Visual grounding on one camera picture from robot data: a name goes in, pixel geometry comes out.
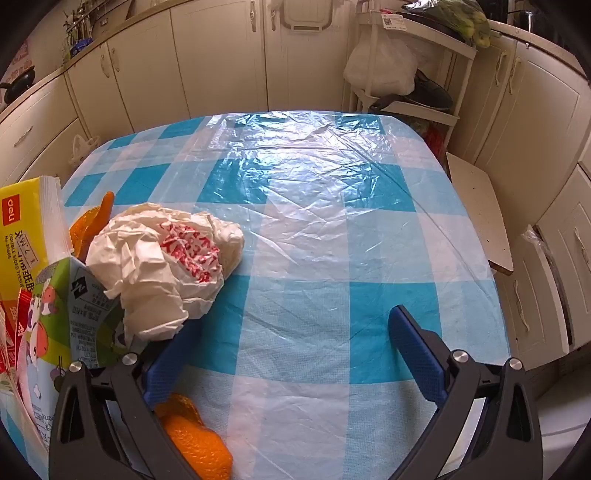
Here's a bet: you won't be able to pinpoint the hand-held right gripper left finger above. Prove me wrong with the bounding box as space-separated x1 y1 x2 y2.
48 320 204 480

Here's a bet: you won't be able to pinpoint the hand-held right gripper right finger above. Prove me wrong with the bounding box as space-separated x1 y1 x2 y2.
388 304 544 480

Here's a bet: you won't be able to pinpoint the orange peel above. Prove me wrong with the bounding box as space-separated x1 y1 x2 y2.
68 191 112 259
154 392 233 480

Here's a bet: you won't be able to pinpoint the red white snack wrapper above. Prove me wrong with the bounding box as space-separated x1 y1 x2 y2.
0 286 28 393

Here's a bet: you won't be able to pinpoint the yellow tissue pack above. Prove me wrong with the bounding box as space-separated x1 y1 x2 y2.
0 175 75 305

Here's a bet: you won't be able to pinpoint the open cabinet drawer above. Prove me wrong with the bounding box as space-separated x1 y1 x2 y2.
496 226 578 370

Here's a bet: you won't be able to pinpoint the white stool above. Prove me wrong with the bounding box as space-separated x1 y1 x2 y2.
444 152 515 275

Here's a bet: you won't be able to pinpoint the blue checked tablecloth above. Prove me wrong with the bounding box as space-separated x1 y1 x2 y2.
0 110 512 480

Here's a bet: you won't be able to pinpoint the red plastic bag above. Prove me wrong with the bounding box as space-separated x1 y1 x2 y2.
422 124 446 155

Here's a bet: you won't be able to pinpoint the printed plastic shopping bag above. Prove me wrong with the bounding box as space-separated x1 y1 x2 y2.
68 134 101 167

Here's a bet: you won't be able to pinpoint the black frying pan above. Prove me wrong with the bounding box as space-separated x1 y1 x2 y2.
369 69 454 114

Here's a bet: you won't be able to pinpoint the white plastic bag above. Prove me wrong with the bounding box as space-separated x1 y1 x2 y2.
344 33 416 96

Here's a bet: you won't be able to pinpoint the white storage rack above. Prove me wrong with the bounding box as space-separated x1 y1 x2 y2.
344 9 478 139

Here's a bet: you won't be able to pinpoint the cream kitchen cabinets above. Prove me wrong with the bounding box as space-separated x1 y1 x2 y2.
0 0 591 370

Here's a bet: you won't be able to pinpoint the black wok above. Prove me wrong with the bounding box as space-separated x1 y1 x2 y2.
0 65 37 104

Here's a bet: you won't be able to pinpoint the bag of green vegetables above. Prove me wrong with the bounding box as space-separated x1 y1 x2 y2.
402 0 492 49

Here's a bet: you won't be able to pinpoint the metal utensil rack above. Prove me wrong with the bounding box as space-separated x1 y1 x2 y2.
65 9 98 61

